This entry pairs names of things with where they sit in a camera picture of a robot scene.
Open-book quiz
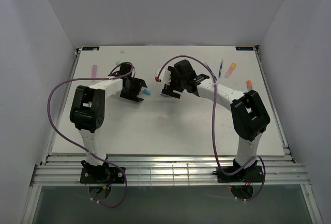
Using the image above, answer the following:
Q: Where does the orange pink highlighter pen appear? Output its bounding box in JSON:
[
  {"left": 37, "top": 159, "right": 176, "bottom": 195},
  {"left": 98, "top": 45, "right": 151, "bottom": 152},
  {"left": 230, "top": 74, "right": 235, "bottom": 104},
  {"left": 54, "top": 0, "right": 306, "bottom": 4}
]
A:
[{"left": 224, "top": 63, "right": 236, "bottom": 78}]

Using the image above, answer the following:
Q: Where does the light blue highlighter cap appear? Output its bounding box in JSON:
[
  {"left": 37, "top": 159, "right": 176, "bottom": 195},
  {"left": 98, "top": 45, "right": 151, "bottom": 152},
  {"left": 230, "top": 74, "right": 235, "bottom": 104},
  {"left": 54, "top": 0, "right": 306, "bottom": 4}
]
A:
[{"left": 143, "top": 88, "right": 152, "bottom": 96}]

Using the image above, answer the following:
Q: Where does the blue label sticker right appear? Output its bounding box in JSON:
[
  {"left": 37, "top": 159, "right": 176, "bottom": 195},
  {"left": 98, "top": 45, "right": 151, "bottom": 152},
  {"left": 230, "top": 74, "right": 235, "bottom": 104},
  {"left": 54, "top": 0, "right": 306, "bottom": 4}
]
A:
[{"left": 235, "top": 46, "right": 254, "bottom": 51}]

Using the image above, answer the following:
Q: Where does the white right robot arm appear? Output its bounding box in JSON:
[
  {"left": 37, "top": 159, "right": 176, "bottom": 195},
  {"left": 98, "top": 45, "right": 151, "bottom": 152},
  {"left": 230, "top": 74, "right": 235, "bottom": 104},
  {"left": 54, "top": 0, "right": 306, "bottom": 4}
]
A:
[{"left": 155, "top": 56, "right": 270, "bottom": 181}]

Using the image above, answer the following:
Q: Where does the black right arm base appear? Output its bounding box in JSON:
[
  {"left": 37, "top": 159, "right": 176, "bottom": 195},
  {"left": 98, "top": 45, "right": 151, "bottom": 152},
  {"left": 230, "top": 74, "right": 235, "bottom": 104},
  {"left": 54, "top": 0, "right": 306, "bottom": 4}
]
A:
[{"left": 212, "top": 160, "right": 265, "bottom": 183}]

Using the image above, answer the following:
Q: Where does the blue gel pen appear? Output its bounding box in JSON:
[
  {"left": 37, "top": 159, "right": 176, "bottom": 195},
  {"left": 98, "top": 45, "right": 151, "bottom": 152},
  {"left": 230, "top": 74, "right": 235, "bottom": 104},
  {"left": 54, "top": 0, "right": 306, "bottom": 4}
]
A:
[
  {"left": 204, "top": 62, "right": 217, "bottom": 81},
  {"left": 218, "top": 59, "right": 224, "bottom": 78}
]

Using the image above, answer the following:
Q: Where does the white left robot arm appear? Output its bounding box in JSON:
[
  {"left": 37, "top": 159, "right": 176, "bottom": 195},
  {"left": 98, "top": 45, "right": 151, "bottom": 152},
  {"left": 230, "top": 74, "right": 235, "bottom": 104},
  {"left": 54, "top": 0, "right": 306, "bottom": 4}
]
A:
[{"left": 69, "top": 62, "right": 147, "bottom": 183}]

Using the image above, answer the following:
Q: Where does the orange capped marker pen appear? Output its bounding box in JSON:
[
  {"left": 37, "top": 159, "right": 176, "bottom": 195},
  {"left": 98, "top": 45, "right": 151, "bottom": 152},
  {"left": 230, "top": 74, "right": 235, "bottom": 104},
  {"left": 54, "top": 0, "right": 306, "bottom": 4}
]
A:
[{"left": 246, "top": 80, "right": 253, "bottom": 91}]

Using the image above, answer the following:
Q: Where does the blue label sticker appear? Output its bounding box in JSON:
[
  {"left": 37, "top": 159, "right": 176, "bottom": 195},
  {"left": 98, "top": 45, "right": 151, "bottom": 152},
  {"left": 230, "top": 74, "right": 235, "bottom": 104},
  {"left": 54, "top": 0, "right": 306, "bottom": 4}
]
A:
[
  {"left": 235, "top": 46, "right": 254, "bottom": 51},
  {"left": 82, "top": 46, "right": 100, "bottom": 51}
]

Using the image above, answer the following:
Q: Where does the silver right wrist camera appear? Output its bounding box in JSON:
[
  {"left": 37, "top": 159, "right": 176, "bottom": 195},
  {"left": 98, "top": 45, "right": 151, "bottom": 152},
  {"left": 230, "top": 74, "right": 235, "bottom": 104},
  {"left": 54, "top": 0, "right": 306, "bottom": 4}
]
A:
[{"left": 155, "top": 69, "right": 171, "bottom": 84}]

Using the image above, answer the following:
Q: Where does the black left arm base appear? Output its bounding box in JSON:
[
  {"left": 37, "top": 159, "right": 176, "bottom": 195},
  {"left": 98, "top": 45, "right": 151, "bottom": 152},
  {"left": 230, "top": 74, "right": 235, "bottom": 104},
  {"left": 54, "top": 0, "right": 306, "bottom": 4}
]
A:
[{"left": 80, "top": 160, "right": 126, "bottom": 184}]

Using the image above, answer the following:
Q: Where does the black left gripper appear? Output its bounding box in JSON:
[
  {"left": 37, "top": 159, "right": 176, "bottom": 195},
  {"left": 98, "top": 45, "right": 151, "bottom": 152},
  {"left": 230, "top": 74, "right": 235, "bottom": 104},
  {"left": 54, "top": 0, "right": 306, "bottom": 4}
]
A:
[{"left": 119, "top": 78, "right": 146, "bottom": 102}]

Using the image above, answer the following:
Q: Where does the blue label sticker left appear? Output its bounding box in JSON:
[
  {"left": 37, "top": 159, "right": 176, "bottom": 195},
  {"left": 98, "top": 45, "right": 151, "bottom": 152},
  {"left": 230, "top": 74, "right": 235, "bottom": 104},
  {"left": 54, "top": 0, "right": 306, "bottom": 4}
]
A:
[{"left": 82, "top": 46, "right": 100, "bottom": 51}]

